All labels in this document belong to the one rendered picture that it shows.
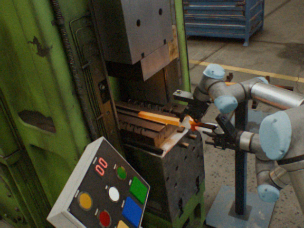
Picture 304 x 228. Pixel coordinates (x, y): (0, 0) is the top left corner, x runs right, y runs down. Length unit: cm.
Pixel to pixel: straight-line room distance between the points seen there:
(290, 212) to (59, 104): 179
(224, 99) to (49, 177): 103
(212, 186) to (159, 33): 154
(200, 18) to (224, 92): 421
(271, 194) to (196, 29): 443
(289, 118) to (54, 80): 77
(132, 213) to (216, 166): 173
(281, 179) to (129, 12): 81
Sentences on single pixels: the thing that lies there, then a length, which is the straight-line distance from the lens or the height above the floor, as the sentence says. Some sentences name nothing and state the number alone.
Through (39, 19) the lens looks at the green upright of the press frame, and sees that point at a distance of 112.
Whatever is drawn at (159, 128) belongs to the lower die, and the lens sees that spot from 150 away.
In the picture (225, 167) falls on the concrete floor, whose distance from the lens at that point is 276.
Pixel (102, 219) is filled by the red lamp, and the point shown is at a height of 110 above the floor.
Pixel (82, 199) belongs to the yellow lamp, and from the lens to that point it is 97.
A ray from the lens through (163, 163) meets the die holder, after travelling 148.
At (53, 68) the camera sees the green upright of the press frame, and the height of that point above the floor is 144.
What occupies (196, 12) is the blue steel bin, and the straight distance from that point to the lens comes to 540.
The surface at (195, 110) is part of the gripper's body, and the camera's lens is 137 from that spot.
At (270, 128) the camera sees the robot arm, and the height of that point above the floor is 134.
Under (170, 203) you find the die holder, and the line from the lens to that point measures 167.
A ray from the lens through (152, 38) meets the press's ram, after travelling 133.
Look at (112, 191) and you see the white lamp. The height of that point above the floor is 110.
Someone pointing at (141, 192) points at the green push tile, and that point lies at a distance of 119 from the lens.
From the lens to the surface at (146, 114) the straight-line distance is 159.
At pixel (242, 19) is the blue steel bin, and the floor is 39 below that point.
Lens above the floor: 183
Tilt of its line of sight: 31 degrees down
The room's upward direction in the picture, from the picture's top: 9 degrees counter-clockwise
